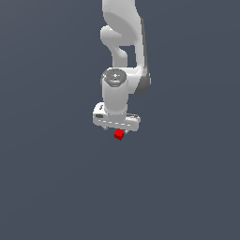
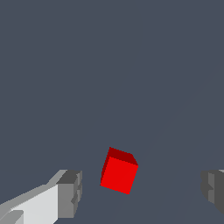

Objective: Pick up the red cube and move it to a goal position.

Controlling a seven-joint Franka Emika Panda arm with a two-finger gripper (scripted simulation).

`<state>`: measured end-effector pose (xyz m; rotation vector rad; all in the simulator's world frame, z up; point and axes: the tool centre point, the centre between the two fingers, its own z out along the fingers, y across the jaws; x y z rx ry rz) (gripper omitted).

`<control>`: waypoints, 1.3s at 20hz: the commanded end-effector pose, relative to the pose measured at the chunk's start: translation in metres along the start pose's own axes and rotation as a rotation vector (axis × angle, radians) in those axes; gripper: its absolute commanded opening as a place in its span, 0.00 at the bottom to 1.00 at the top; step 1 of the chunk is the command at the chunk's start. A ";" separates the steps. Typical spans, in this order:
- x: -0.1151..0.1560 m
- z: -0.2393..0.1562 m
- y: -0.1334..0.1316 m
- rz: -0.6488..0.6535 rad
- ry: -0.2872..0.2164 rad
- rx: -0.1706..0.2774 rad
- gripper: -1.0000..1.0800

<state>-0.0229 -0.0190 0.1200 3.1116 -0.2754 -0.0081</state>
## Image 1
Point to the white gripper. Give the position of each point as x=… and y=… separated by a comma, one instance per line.
x=115, y=120

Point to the small red cube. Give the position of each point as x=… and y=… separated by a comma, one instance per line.
x=118, y=134

